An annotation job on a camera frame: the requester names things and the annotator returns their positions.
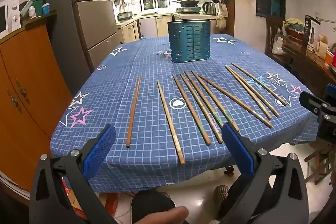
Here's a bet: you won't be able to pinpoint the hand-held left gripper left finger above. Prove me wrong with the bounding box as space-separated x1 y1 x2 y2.
29 124 117 224

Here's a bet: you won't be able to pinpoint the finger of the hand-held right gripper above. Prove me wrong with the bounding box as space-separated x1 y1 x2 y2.
299 91 332 115
325 84 336 105

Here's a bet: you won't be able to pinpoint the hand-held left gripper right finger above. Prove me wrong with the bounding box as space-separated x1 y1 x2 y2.
218 123 309 224

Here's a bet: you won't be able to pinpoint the bunch of wooden chopsticks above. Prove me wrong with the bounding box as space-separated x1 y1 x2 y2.
126 63 288 164

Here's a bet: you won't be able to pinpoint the teal perforated utensil holder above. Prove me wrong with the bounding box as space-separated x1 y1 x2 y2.
167 20 212 63

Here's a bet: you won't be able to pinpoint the orange paper cup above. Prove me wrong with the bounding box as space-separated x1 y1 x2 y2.
325 51 335 67

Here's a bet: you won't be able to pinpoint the wooden stool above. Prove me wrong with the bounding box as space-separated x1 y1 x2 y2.
304 139 336 186

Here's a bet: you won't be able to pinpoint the dark wooden sideboard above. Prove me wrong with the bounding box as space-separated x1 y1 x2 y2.
270 40 336 101

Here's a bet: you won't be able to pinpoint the cream paper bag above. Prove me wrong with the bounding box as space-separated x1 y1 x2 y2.
316 34 328 58

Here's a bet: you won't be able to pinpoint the patterned slipper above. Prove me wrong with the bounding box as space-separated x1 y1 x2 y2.
213 185 237 220

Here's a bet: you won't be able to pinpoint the red plastic bag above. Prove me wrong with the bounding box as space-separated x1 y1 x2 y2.
62 178 118 224

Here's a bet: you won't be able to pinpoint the white bag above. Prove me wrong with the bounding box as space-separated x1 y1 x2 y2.
272 36 286 54

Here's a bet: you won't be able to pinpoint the black product box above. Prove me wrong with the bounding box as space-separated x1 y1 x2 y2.
303 15 322 46

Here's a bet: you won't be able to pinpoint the dark wooden chair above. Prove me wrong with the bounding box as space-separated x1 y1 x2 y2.
265 15 289 59

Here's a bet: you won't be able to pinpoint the blue star-print tablecloth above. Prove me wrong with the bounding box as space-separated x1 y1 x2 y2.
50 34 319 186

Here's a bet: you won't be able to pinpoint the orange wooden cabinet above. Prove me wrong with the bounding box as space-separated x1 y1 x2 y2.
0 12 74 194

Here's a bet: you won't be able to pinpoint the hanging beige bag bundle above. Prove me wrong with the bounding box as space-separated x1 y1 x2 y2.
216 0 229 29

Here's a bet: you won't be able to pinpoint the cream kitchen base cabinets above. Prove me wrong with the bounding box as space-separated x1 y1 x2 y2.
117 13 219 43

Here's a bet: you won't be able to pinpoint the steel electric kettle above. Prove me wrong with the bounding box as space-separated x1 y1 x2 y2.
202 1 217 16

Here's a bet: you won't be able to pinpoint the grey refrigerator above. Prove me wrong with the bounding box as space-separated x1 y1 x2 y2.
30 0 118 75

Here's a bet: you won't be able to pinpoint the grey toaster oven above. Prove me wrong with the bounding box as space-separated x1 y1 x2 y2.
117 11 133 21

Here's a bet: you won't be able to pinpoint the gas stove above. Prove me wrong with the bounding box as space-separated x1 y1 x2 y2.
175 6 202 14

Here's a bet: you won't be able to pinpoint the green container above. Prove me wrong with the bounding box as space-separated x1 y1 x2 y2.
32 0 45 17

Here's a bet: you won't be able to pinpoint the black wok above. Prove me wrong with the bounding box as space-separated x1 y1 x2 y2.
169 0 200 7

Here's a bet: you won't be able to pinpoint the grey carton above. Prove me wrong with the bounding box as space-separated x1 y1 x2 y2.
20 1 33 17

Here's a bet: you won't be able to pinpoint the white microwave oven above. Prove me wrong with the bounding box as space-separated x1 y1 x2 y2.
0 0 21 37

